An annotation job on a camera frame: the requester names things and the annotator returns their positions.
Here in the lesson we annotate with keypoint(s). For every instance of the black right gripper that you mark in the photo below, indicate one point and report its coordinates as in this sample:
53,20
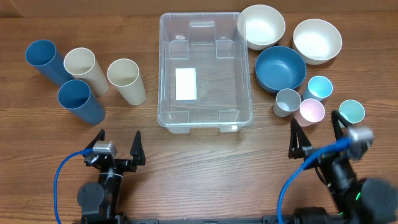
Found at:
300,144

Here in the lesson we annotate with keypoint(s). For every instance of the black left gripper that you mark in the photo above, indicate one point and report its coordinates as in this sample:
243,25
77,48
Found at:
137,154

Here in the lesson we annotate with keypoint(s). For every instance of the pink small cup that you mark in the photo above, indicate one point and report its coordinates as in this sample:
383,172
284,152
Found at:
310,111

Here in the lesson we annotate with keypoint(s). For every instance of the teal small cup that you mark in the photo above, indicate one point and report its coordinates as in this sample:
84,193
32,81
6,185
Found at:
352,110

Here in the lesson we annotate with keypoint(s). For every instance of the light blue small cup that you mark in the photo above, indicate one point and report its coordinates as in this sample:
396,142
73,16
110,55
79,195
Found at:
318,88

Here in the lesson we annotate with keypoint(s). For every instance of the dark blue bowl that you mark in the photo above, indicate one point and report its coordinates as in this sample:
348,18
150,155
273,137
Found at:
278,68

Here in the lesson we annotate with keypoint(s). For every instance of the cream bowl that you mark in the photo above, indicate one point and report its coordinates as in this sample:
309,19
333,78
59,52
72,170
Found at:
317,41
263,26

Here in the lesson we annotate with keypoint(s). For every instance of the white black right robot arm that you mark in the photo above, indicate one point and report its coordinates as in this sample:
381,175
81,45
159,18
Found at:
357,200

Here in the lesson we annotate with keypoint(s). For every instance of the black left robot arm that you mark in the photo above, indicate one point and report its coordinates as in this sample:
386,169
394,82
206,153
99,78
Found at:
99,200

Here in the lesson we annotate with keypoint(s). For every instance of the grey small cup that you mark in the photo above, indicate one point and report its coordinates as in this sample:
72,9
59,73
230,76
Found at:
286,102

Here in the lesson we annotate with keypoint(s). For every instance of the dark blue tumbler front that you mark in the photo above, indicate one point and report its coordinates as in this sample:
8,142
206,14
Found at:
77,97

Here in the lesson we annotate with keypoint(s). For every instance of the dark blue tumbler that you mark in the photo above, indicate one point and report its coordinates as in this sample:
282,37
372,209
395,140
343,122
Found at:
77,97
45,57

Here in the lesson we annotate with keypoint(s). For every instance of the cream tumbler centre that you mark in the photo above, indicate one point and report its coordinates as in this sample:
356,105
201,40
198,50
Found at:
124,74

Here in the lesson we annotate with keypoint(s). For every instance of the cream tumbler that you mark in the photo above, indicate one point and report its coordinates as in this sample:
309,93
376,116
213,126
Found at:
81,63
124,74

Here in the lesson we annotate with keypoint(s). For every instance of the cream tumbler left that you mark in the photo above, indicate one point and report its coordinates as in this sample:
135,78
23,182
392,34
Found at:
81,63

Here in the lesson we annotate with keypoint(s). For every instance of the white label in bin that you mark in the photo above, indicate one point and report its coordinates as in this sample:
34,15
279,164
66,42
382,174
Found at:
186,84

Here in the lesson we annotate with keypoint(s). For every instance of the clear plastic storage bin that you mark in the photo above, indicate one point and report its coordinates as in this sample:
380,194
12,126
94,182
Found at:
211,43

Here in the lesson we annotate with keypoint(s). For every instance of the dark blue tumbler far left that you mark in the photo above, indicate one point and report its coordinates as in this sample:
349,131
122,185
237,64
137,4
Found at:
45,57

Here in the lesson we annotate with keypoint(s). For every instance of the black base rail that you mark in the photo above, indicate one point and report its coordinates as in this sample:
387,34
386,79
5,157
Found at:
266,219

